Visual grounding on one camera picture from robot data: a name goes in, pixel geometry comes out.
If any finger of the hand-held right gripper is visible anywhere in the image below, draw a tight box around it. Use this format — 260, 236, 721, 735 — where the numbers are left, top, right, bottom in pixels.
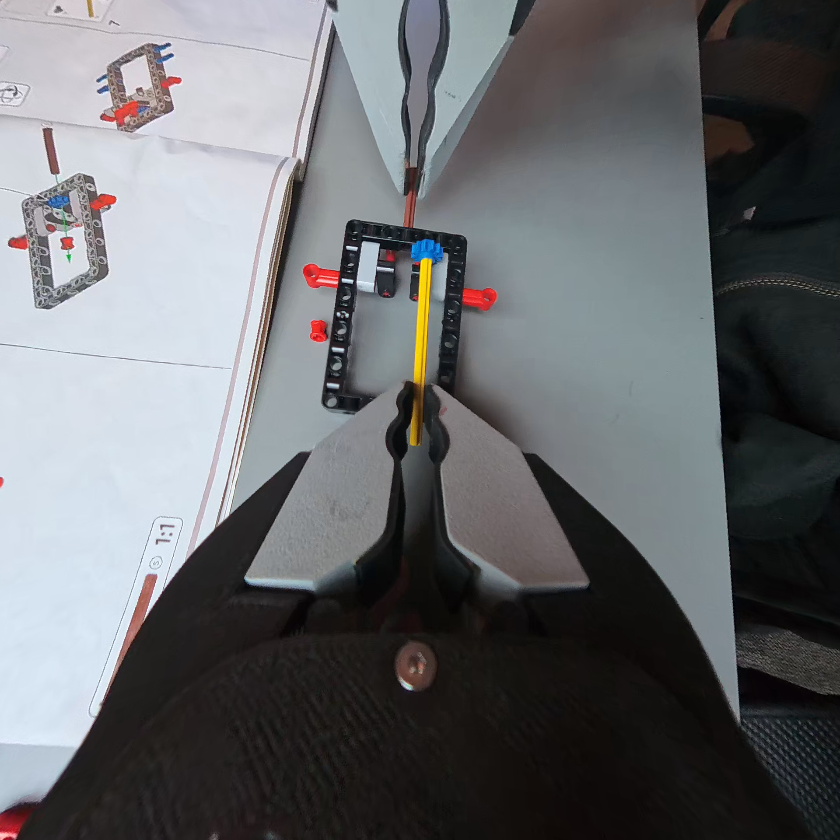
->
416, 0, 526, 199
333, 0, 421, 196

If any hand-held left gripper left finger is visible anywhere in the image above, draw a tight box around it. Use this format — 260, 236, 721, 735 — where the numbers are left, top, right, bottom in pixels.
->
244, 382, 416, 597

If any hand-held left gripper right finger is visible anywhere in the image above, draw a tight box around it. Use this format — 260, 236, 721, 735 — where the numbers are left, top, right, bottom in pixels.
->
423, 384, 589, 601

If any black lego frame assembly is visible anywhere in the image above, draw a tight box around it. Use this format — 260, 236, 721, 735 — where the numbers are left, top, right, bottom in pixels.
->
303, 220, 498, 414

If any yellow lego axle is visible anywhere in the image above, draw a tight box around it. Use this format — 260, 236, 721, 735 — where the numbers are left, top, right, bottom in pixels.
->
408, 257, 435, 447

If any lego instruction booklet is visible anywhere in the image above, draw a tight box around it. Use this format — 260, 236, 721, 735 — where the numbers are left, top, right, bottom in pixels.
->
0, 0, 339, 749

